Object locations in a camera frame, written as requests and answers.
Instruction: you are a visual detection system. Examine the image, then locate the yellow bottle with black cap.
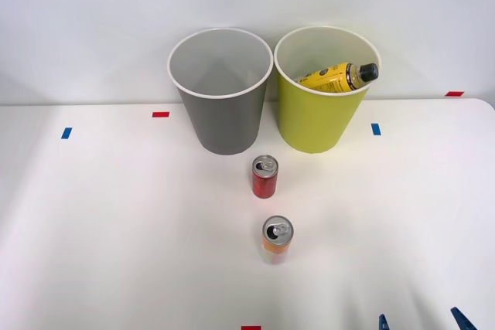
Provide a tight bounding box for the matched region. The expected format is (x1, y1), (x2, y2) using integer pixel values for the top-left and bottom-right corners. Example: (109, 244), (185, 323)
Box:
(295, 62), (381, 95)

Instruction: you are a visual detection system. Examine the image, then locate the orange drink can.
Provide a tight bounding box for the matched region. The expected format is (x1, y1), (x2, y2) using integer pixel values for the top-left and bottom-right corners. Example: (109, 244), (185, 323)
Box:
(262, 215), (295, 266)

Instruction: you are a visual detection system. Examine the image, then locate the red drink can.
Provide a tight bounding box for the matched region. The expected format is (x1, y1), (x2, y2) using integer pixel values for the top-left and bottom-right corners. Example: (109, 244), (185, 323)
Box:
(251, 155), (279, 200)

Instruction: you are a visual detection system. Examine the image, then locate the yellow-green plastic waste bin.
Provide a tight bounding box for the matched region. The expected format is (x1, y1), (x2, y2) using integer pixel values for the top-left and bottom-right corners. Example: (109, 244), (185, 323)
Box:
(273, 26), (384, 155)

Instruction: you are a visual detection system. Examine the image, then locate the grey plastic waste bin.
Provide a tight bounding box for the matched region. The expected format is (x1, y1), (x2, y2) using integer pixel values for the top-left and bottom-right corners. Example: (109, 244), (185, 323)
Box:
(166, 27), (275, 156)

